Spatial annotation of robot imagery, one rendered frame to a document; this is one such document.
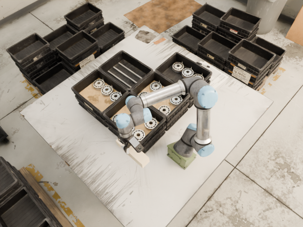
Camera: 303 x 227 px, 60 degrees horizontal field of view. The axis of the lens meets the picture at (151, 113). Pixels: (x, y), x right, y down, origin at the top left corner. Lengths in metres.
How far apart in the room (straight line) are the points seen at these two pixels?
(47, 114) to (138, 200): 1.13
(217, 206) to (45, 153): 1.89
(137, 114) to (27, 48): 2.35
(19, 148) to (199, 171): 2.08
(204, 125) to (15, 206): 1.73
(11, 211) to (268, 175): 2.39
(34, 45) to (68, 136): 1.58
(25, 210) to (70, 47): 1.83
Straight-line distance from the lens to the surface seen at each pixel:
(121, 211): 1.95
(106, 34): 3.56
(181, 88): 1.56
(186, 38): 3.58
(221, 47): 3.33
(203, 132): 1.66
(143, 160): 1.61
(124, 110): 2.14
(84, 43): 3.33
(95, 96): 2.28
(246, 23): 3.55
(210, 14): 3.81
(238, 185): 2.81
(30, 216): 2.50
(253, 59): 3.12
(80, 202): 2.79
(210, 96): 1.48
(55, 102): 2.53
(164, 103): 2.16
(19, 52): 3.54
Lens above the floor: 2.58
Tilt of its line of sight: 56 degrees down
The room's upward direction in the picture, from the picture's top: 5 degrees counter-clockwise
